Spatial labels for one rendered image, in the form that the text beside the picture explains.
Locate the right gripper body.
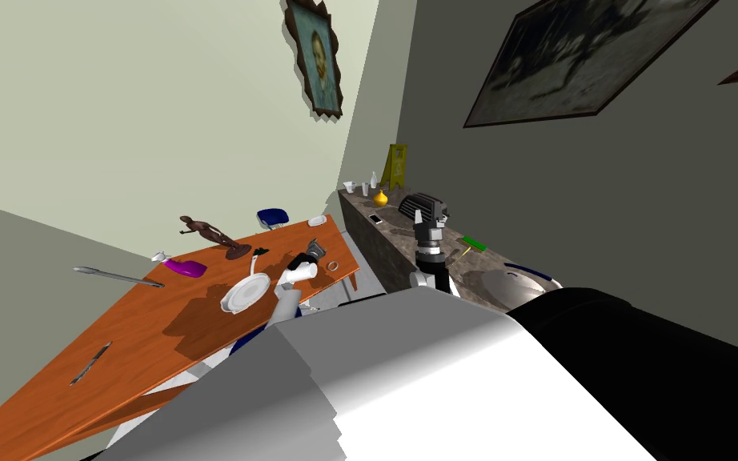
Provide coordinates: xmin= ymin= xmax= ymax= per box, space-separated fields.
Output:
xmin=412 ymin=219 xmax=448 ymax=243

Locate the black ribbed appliance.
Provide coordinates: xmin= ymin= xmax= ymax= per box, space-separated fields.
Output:
xmin=398 ymin=191 xmax=449 ymax=223

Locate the dark marble sideboard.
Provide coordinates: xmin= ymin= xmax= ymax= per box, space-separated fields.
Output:
xmin=336 ymin=184 xmax=564 ymax=315

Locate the blue chair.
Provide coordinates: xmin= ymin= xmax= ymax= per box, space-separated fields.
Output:
xmin=256 ymin=207 xmax=291 ymax=232
xmin=227 ymin=323 xmax=269 ymax=357

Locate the yellow folding sign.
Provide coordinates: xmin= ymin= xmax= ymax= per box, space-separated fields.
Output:
xmin=379 ymin=143 xmax=409 ymax=193

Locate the white round plate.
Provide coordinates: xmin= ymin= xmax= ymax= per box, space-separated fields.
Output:
xmin=219 ymin=271 xmax=273 ymax=315

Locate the silver dome lid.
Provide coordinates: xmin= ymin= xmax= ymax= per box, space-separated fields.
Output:
xmin=463 ymin=267 xmax=564 ymax=313

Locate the brown human figurine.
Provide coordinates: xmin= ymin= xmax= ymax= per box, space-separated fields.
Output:
xmin=178 ymin=215 xmax=254 ymax=261

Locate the purple curved object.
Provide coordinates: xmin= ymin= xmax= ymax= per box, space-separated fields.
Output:
xmin=162 ymin=259 xmax=209 ymax=279

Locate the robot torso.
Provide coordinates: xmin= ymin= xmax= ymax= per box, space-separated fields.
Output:
xmin=95 ymin=284 xmax=660 ymax=461

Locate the long silver utensil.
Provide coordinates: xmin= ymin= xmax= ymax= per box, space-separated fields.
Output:
xmin=73 ymin=266 xmax=166 ymax=289

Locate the orange wooden table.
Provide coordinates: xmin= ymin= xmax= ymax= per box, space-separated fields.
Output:
xmin=0 ymin=214 xmax=361 ymax=461

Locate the large dark framed picture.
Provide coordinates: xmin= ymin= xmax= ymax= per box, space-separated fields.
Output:
xmin=462 ymin=0 xmax=721 ymax=130

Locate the short grey utensil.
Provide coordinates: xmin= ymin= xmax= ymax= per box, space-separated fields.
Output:
xmin=69 ymin=341 xmax=114 ymax=387

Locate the portrait in brown frame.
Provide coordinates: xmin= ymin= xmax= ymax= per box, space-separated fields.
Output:
xmin=283 ymin=0 xmax=345 ymax=120

